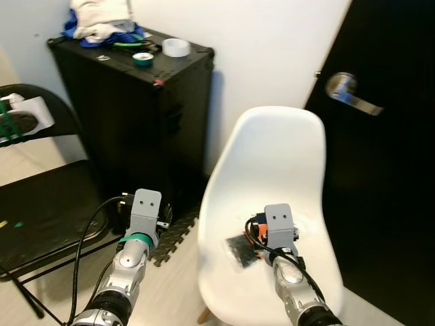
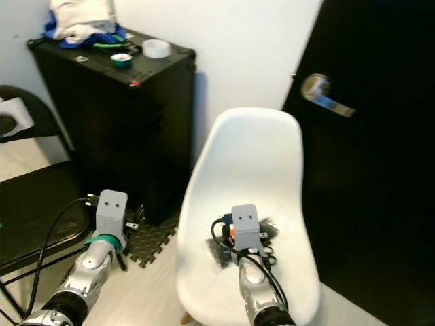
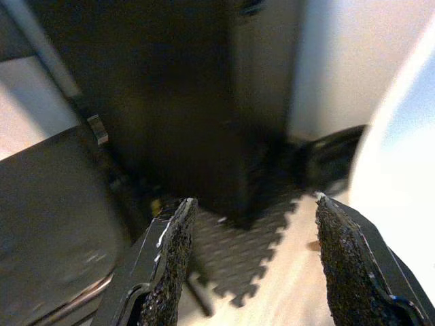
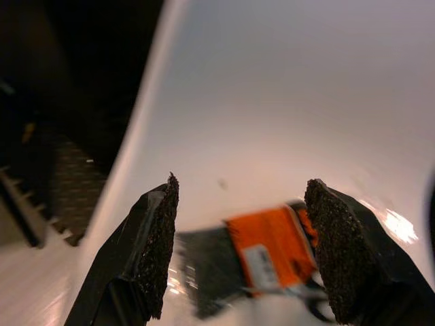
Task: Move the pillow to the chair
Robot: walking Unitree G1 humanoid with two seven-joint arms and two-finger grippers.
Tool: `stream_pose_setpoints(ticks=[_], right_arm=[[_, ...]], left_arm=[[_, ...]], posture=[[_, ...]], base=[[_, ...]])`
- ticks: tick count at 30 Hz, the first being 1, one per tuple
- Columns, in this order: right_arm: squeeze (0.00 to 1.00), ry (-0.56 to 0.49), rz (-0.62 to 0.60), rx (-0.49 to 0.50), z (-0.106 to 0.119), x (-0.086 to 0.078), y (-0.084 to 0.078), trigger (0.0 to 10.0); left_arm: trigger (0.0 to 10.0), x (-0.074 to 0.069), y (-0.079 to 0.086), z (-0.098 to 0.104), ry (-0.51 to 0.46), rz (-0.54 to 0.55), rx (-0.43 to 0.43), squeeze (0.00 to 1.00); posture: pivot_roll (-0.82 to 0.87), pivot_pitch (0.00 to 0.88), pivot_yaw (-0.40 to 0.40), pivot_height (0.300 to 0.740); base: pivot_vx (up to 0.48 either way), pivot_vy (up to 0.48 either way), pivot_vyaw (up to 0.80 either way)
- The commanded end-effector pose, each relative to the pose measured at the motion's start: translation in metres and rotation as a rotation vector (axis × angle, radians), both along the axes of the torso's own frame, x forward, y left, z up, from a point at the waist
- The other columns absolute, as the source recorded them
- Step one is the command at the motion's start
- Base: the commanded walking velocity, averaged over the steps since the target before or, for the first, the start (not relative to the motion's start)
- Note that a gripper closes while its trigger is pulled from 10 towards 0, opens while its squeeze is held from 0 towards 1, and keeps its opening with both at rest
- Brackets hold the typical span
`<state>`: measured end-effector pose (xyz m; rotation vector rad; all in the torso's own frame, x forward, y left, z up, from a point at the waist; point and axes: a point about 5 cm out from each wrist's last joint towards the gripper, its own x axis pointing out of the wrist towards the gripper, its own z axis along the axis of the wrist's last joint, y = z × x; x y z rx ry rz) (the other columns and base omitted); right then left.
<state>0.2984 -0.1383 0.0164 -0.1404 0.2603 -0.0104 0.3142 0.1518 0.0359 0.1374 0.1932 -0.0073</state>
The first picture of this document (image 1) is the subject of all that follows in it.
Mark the white crumpled cloth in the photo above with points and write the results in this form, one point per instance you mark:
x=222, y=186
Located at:
x=102, y=17

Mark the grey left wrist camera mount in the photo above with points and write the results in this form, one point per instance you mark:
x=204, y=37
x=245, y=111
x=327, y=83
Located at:
x=145, y=207

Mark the black door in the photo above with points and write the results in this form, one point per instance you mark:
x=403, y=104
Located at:
x=380, y=204

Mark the black equipment case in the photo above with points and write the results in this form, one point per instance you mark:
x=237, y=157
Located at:
x=129, y=129

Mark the small red case fitting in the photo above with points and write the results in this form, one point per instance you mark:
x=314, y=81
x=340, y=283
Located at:
x=158, y=83

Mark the silver case latch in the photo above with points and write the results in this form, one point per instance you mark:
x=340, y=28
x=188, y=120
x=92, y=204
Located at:
x=102, y=58

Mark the black folding chair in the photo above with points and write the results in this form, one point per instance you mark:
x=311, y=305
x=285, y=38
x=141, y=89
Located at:
x=47, y=204

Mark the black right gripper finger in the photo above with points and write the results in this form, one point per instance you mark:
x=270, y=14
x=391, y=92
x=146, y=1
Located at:
x=239, y=252
x=298, y=233

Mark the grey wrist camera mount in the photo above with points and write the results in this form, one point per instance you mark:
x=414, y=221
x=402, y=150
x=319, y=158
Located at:
x=145, y=207
x=279, y=221

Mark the white tape roll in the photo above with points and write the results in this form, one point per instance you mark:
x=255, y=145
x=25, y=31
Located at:
x=176, y=47

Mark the blue crumpled cloth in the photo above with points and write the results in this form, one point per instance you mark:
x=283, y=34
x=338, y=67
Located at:
x=73, y=28

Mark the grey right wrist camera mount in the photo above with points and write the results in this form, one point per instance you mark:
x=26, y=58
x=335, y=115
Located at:
x=279, y=221

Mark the green tape roll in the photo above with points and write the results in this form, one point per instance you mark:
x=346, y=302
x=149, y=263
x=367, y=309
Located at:
x=143, y=59

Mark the black foam puzzle mat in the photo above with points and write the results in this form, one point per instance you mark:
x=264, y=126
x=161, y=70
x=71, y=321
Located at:
x=173, y=241

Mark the white plastic shell chair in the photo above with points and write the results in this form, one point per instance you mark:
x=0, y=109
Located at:
x=272, y=163

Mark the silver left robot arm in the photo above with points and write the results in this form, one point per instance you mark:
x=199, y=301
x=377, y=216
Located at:
x=126, y=268

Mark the white plastic device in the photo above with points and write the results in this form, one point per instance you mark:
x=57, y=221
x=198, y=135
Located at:
x=30, y=115

